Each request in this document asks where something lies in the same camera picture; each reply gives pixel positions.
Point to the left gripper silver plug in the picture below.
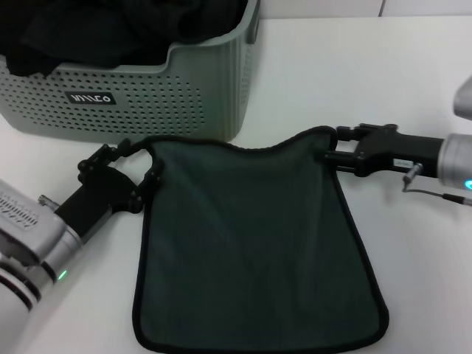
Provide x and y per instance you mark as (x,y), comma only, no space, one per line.
(46,202)

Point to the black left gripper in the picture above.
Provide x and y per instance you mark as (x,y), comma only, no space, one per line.
(103,195)

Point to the sage green perforated storage box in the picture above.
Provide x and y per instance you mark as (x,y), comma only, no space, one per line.
(147,110)

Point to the green and yellow towel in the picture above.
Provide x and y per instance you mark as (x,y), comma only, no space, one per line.
(250,239)

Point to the pile of dark cloths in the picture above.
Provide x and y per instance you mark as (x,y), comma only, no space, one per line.
(92,29)

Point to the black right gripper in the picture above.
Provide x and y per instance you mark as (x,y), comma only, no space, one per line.
(398,153)

